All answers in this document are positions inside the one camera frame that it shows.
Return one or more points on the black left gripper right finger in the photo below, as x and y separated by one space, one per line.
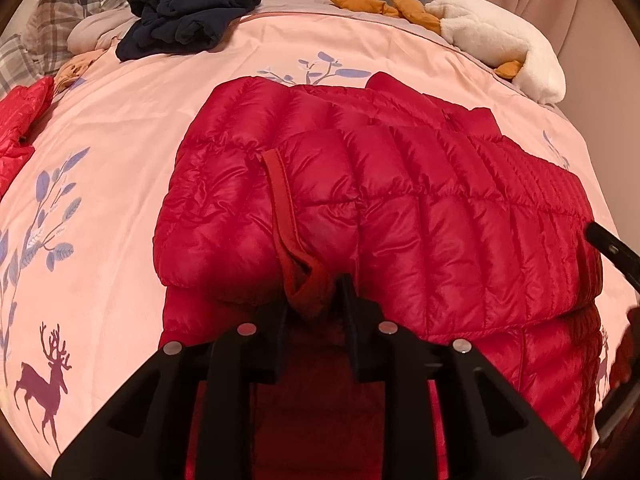
447 402

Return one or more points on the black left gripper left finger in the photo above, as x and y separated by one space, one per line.
185 413

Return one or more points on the red down puffer jacket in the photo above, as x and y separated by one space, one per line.
444 222

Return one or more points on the pink deer print duvet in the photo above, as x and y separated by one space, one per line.
81 302

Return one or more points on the small beige plush toy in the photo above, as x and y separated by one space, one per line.
74 69

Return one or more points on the grey plaid pillow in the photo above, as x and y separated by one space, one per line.
41 48

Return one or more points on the white goose plush toy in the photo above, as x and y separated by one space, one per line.
511 46

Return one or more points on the light grey crumpled blanket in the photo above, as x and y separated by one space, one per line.
98 31

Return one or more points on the dark navy crumpled garment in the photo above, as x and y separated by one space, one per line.
179 26

